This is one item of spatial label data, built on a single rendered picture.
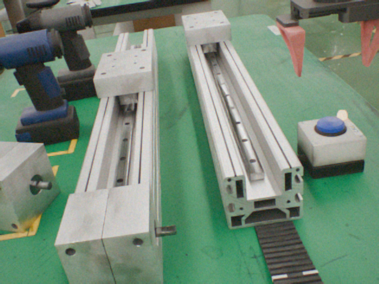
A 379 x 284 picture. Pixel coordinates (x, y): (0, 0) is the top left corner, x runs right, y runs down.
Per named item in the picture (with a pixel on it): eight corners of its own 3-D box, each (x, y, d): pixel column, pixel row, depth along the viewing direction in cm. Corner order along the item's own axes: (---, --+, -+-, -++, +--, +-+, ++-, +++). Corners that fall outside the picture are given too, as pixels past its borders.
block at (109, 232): (184, 290, 48) (172, 228, 43) (77, 305, 48) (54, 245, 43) (180, 236, 55) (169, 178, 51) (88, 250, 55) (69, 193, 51)
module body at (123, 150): (162, 239, 55) (151, 188, 51) (88, 250, 55) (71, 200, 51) (157, 56, 125) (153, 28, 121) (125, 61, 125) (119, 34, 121)
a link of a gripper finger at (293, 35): (276, 69, 61) (274, 5, 57) (324, 63, 61) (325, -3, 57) (289, 86, 55) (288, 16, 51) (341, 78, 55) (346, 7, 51)
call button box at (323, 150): (364, 172, 62) (368, 136, 59) (301, 181, 62) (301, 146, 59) (343, 145, 69) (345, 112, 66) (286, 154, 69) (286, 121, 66)
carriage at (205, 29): (233, 51, 102) (230, 23, 99) (188, 57, 102) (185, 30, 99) (223, 34, 116) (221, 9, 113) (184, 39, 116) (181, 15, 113)
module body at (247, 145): (302, 218, 55) (303, 165, 51) (228, 229, 55) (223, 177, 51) (219, 47, 125) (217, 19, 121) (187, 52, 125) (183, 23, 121)
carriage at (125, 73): (157, 103, 81) (151, 70, 77) (101, 111, 81) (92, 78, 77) (156, 74, 94) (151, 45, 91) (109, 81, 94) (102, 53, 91)
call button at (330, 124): (348, 136, 61) (349, 125, 60) (321, 141, 61) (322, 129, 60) (337, 125, 65) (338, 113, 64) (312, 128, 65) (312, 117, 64)
